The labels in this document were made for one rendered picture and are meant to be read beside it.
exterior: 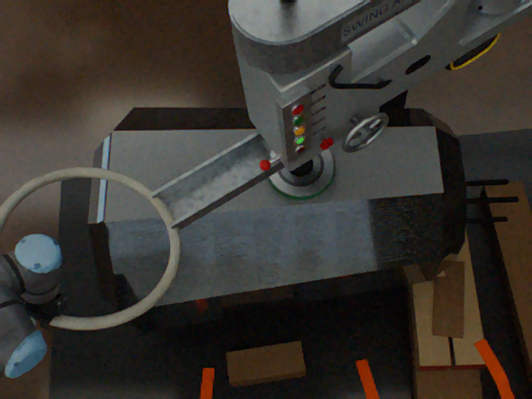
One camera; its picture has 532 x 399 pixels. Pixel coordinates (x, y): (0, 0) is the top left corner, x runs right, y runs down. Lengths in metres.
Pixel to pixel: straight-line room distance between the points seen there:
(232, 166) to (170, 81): 1.55
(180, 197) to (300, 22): 0.72
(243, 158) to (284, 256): 0.43
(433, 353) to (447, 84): 1.34
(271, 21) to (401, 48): 0.46
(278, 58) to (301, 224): 0.87
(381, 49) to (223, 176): 0.57
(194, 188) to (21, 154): 1.66
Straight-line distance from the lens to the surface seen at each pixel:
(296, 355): 2.78
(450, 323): 2.75
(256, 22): 1.49
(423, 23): 1.82
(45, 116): 3.59
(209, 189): 1.98
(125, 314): 1.78
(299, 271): 2.32
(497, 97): 3.45
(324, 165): 2.21
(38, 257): 1.51
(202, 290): 2.36
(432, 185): 2.27
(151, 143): 2.38
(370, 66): 1.78
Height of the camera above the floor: 2.86
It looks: 66 degrees down
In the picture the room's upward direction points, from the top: 11 degrees counter-clockwise
